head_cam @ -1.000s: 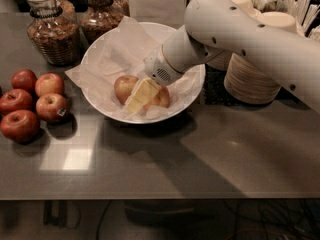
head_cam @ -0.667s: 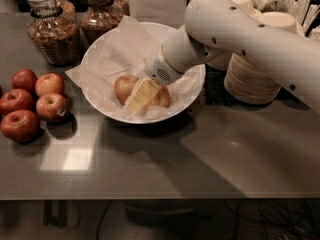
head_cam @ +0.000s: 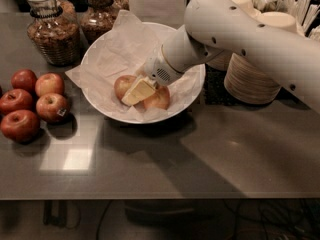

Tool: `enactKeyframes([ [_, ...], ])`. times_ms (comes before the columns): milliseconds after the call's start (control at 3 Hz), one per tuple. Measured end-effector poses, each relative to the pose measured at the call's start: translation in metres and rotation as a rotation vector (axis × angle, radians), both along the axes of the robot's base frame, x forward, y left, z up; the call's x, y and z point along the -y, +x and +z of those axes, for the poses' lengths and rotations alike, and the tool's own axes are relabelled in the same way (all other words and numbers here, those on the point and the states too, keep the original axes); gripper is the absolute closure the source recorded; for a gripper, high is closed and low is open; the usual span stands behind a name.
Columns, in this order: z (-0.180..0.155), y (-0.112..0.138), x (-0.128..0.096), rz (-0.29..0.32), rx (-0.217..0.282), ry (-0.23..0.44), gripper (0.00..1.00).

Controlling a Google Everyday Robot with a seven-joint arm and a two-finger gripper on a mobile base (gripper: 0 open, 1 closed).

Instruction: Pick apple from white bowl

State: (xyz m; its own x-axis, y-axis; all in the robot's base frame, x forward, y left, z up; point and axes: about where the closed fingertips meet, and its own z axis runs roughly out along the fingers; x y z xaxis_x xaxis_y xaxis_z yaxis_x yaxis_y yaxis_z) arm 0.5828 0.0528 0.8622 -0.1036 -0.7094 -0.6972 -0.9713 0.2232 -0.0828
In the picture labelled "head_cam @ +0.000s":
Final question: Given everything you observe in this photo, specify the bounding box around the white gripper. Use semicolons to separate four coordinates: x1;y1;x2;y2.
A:
122;46;182;106

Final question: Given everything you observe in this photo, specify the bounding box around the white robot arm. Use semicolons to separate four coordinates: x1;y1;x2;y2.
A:
122;0;320;112

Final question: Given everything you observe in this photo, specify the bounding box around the white bowl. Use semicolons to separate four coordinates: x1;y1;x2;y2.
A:
79;21;206;125

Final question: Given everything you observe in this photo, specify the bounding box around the red apple with sticker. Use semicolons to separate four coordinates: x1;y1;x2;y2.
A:
36;93;70;124

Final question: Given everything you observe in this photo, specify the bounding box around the pale red apple back right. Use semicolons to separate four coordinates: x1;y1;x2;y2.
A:
35;73;65;97

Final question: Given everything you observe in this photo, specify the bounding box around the red apple back left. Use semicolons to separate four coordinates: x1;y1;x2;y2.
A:
11;69;37;93

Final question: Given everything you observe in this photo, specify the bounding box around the dark red apple middle left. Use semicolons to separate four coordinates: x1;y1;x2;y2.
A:
0;89;34;115

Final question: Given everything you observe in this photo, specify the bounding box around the dark red apple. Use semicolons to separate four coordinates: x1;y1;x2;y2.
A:
1;110;40;143
0;89;34;115

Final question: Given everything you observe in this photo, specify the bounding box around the dark red apple front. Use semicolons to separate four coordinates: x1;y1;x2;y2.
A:
1;110;40;143

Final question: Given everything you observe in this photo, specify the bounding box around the white paper liner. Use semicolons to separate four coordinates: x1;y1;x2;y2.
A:
64;9;203;123

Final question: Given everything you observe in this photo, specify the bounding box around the left stack of paper bowls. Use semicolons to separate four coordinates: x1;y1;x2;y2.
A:
206;0;262;72

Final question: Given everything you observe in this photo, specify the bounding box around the stack of paper bowls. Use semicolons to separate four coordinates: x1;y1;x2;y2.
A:
224;12;297;105
206;0;262;72

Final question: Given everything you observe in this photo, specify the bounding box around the white napkin dispenser box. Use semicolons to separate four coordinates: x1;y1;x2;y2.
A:
129;0;186;28

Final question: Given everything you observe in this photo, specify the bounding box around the rear glass granola jar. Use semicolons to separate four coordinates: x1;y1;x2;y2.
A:
80;0;121;44

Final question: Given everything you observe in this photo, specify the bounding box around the glass granola jar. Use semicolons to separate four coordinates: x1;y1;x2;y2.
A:
80;0;121;44
27;0;80;66

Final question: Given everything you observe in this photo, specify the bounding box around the right stack of paper bowls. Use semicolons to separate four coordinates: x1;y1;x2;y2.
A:
224;12;297;105

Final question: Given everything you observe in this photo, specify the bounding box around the front glass granola jar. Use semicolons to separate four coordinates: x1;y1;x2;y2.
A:
27;0;80;66

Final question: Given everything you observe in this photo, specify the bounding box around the white plastic cutlery bundle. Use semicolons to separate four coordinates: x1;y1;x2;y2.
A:
252;0;320;41

